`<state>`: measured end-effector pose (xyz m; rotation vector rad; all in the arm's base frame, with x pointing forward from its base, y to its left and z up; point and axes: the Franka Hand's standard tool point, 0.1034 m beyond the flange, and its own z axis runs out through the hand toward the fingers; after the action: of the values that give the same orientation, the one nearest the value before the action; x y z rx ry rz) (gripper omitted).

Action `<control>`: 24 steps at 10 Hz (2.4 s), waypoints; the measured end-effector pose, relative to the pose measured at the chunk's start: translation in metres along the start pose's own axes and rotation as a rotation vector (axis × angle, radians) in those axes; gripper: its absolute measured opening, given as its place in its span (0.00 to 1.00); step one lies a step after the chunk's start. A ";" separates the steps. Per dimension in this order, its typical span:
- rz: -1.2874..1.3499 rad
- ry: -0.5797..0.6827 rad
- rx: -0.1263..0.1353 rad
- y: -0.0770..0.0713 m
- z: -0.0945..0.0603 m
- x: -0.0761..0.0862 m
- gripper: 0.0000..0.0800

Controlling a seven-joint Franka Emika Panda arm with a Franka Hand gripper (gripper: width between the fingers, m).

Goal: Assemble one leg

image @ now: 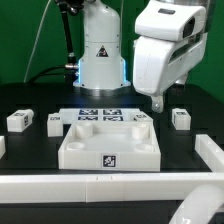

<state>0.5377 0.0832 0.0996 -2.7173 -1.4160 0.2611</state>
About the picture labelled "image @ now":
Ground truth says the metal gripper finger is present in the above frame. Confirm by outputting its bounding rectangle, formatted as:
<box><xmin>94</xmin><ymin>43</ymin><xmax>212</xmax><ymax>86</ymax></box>
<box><xmin>152</xmin><ymin>96</ymin><xmax>164</xmax><ymax>112</ymax></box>

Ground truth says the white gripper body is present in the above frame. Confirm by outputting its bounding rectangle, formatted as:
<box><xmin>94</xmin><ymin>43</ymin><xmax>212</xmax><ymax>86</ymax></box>
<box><xmin>133</xmin><ymin>0</ymin><xmax>207</xmax><ymax>97</ymax></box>

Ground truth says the white square tabletop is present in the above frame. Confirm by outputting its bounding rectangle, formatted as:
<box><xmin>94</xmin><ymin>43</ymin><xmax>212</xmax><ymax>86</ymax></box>
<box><xmin>58</xmin><ymin>121</ymin><xmax>161</xmax><ymax>172</ymax></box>

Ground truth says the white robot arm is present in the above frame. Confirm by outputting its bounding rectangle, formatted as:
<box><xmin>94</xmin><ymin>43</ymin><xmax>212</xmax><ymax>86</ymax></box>
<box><xmin>74</xmin><ymin>0</ymin><xmax>216</xmax><ymax>113</ymax></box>

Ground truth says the white curved foreground object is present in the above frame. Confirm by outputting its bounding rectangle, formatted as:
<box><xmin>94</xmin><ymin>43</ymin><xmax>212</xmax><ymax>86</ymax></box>
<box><xmin>169</xmin><ymin>185</ymin><xmax>224</xmax><ymax>224</ymax></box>

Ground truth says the white left fence block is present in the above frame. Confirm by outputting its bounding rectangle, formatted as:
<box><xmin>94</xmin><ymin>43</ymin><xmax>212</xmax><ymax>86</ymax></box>
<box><xmin>0</xmin><ymin>136</ymin><xmax>6</xmax><ymax>159</ymax></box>

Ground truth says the white right fence wall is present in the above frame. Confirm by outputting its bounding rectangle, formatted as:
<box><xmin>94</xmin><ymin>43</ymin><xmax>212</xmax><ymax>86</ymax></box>
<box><xmin>195</xmin><ymin>134</ymin><xmax>224</xmax><ymax>173</ymax></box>

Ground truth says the white fence wall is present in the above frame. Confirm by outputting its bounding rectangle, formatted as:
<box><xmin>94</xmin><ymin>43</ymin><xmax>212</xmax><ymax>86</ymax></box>
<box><xmin>195</xmin><ymin>134</ymin><xmax>224</xmax><ymax>173</ymax></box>
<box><xmin>0</xmin><ymin>172</ymin><xmax>224</xmax><ymax>203</ymax></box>

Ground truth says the white marker base plate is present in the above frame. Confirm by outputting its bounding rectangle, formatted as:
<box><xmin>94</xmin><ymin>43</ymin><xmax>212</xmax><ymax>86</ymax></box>
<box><xmin>59</xmin><ymin>108</ymin><xmax>140</xmax><ymax>124</ymax></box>

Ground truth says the white front fence wall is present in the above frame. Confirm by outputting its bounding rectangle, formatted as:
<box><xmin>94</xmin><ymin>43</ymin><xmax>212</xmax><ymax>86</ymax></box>
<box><xmin>0</xmin><ymin>172</ymin><xmax>224</xmax><ymax>203</ymax></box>

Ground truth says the black cable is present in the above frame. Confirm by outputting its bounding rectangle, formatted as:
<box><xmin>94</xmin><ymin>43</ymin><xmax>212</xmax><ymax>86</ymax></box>
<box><xmin>25</xmin><ymin>64</ymin><xmax>80</xmax><ymax>84</ymax></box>

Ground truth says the white cable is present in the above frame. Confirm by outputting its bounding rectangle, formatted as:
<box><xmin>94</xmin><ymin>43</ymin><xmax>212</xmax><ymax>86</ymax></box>
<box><xmin>23</xmin><ymin>0</ymin><xmax>53</xmax><ymax>84</ymax></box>

